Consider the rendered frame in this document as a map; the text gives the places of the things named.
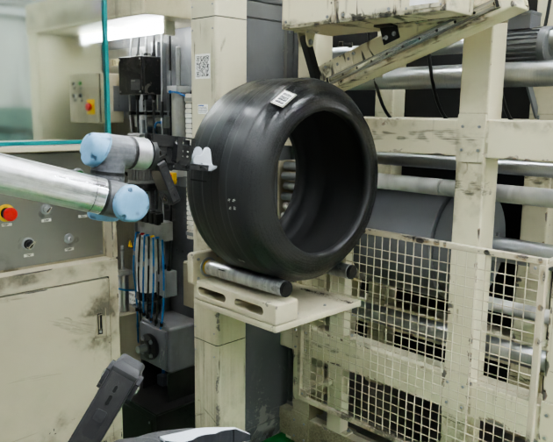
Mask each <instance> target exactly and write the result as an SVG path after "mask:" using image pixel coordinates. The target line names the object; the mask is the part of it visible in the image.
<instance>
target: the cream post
mask: <svg viewBox="0 0 553 442"><path fill-rule="evenodd" d="M190 11H191V94H192V138H193V139H194V137H195V135H196V132H197V130H198V127H199V126H200V124H201V122H202V120H203V118H204V117H205V115H206V114H198V105H199V104H208V111H209V109H210V108H211V107H212V106H213V105H214V104H215V103H216V102H217V101H218V100H219V99H220V98H221V97H222V96H223V95H225V94H226V93H227V92H229V91H230V90H232V89H235V88H237V87H239V86H241V85H242V84H244V83H246V82H247V0H190ZM202 53H209V54H210V64H211V78H209V79H196V78H195V54H202ZM193 239H194V248H193V252H196V251H202V250H206V249H211V248H210V247H209V246H208V245H207V244H206V243H205V242H204V240H203V239H202V237H201V235H200V234H199V232H198V229H197V227H196V226H195V223H194V221H193ZM195 299H196V298H195V285H194V336H195V337H194V342H195V425H196V428H205V427H235V428H237V429H240V430H242V431H245V368H246V338H245V337H246V323H245V322H242V321H240V320H238V319H235V318H232V317H229V316H226V315H223V314H220V313H218V312H216V311H213V310H208V309H206V308H204V307H201V306H198V305H196V304H195Z"/></svg>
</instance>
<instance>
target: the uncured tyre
mask: <svg viewBox="0 0 553 442"><path fill-rule="evenodd" d="M284 90H287V91H290V92H291V93H294V94H296V96H295V97H294V98H293V99H292V100H291V101H289V102H288V103H287V104H286V105H285V106H284V107H280V106H278V105H276V104H273V103H271V101H272V100H273V99H275V98H276V97H277V96H278V95H279V94H280V93H282V92H283V91H284ZM288 138H290V141H291V144H292V147H293V151H294V155H295V161H296V179H295V185H294V190H293V193H292V196H291V200H290V203H289V205H288V207H287V209H286V211H285V213H284V214H283V215H282V217H281V218H280V219H279V218H278V215H277V208H276V202H275V178H276V171H277V163H278V161H279V157H280V154H281V152H282V150H283V148H284V144H285V142H286V140H287V139H288ZM194 139H196V145H195V147H197V146H199V147H201V148H202V151H203V150H204V148H205V147H209V148H210V150H211V156H212V165H213V166H217V168H216V169H214V170H213V171H200V170H190V171H187V196H188V202H189V206H190V213H191V215H192V218H193V221H194V223H195V226H196V227H197V230H198V232H199V234H200V235H201V237H202V239H203V240H204V242H205V243H206V244H207V245H208V246H209V247H210V248H211V249H212V250H213V251H214V252H215V253H216V254H217V255H218V256H219V257H220V258H221V259H223V260H224V261H226V262H227V263H229V264H231V265H232V266H235V267H239V268H243V269H247V270H249V271H253V272H256V273H259V274H265V275H268V276H272V277H276V278H278V279H282V280H286V281H290V282H295V281H304V280H310V279H313V278H317V277H319V276H322V275H324V274H325V273H327V272H329V271H330V270H332V269H333V268H334V267H336V266H337V265H338V264H339V263H340V262H341V261H342V260H343V259H344V258H345V257H346V256H347V255H348V254H349V253H350V252H351V251H352V249H353V248H354V247H355V246H356V244H357V243H358V241H359V239H360V238H361V237H362V235H363V233H364V231H365V229H366V227H367V224H368V223H369V221H370V216H371V213H372V211H373V207H374V203H375V200H376V194H377V178H378V168H377V151H376V147H375V143H374V139H373V137H372V134H371V131H370V128H369V126H368V124H367V122H366V120H365V118H364V117H363V114H362V113H361V111H360V110H359V108H358V107H357V105H356V103H355V102H354V101H353V100H352V99H351V97H350V96H349V95H348V94H346V93H345V92H344V91H343V90H342V89H340V88H338V87H336V86H335V85H333V84H331V83H329V82H324V81H321V80H319V79H315V78H309V77H301V78H280V79H261V80H254V81H251V82H246V83H244V84H242V85H241V86H239V87H237V88H235V89H232V90H230V91H229V92H227V93H226V94H225V95H223V96H222V97H221V98H220V99H219V100H218V101H217V102H216V103H215V104H214V105H213V106H212V107H211V108H210V109H209V111H208V112H207V113H206V115H205V117H204V118H203V120H202V122H201V124H200V126H199V127H198V129H197V132H196V135H195V137H194ZM190 179H195V180H202V181H206V182H198V181H191V180H190ZM227 196H233V197H236V202H237V210H238V212H232V211H228V207H227V198H226V197H227ZM235 257H236V258H240V259H243V260H244V261H245V262H246V263H247V264H245V263H241V262H239V261H238V260H237V259H236V258H235Z"/></svg>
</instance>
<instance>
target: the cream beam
mask: <svg viewBox="0 0 553 442"><path fill-rule="evenodd" d="M409 3H410V0H283V26H282V29H283V30H288V31H300V30H314V31H319V32H318V33H315V34H320V35H327V36H338V35H347V34H356V33H365V32H381V31H380V28H376V27H374V25H380V24H388V23H392V24H394V25H397V26H399V25H404V24H412V23H421V22H429V21H438V20H446V19H453V18H468V17H469V16H471V13H472V12H473V4H474V0H439V3H431V4H418V5H412V6H409Z"/></svg>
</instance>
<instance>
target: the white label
mask: <svg viewBox="0 0 553 442"><path fill-rule="evenodd" d="M295 96H296V94H294V93H291V92H290V91H287V90H284V91H283V92H282V93H280V94H279V95H278V96H277V97H276V98H275V99H273V100H272V101H271V103H273V104H276V105H278V106H280V107H284V106H285V105H286V104H287V103H288V102H289V101H291V100H292V99H293V98H294V97H295Z"/></svg>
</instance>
